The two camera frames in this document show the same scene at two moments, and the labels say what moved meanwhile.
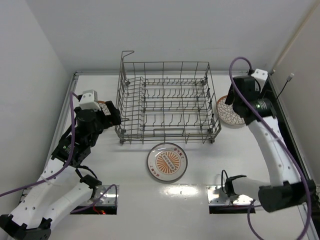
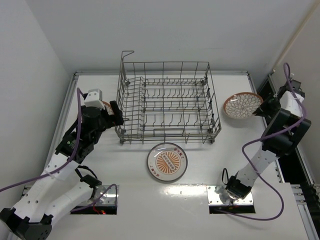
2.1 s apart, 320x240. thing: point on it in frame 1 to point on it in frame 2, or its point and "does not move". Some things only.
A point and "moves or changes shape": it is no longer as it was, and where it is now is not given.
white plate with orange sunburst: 167,162 does not move
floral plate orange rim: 227,113 moves or changes shape
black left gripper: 110,115 does not move
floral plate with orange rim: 103,105 does not move
